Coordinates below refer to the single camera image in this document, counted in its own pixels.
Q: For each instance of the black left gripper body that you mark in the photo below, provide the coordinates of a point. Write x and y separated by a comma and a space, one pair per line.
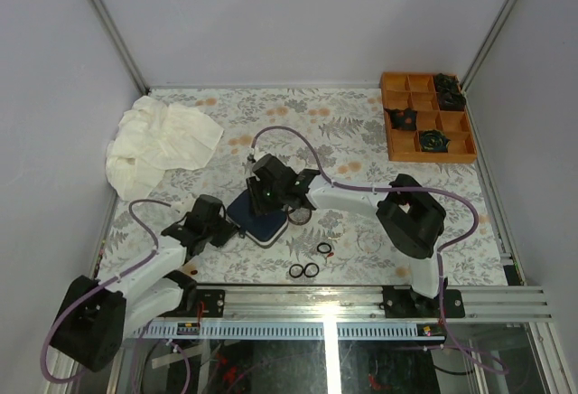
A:
219, 233

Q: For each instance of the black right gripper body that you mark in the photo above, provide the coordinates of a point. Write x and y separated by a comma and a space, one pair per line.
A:
265, 199

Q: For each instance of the dark purple bangle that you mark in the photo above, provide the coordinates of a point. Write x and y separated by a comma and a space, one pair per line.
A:
299, 217

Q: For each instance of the cream and navy jewelry box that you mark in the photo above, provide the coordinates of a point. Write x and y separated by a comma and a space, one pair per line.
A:
264, 230

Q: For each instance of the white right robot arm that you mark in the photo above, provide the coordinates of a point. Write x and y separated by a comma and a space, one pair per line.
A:
412, 219

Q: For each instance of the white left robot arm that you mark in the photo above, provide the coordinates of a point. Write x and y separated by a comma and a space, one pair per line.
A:
96, 315

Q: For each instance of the floral table mat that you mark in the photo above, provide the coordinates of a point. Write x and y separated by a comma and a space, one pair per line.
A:
340, 130

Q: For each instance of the white crumpled cloth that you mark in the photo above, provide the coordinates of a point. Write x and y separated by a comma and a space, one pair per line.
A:
153, 138

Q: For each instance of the dark fabric flower orange dots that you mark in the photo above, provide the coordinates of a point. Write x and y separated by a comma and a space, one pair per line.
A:
402, 119

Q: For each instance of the dark green fabric flower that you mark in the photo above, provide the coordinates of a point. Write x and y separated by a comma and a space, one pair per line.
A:
433, 141

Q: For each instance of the orange divided tray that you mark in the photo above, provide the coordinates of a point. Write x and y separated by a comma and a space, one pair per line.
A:
416, 91

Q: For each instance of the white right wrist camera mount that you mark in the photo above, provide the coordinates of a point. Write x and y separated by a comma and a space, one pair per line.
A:
253, 156

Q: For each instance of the silver wire bangle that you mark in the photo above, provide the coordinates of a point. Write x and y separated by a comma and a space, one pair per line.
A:
369, 241

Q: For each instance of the aluminium rail frame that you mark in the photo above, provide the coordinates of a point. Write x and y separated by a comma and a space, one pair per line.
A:
385, 312

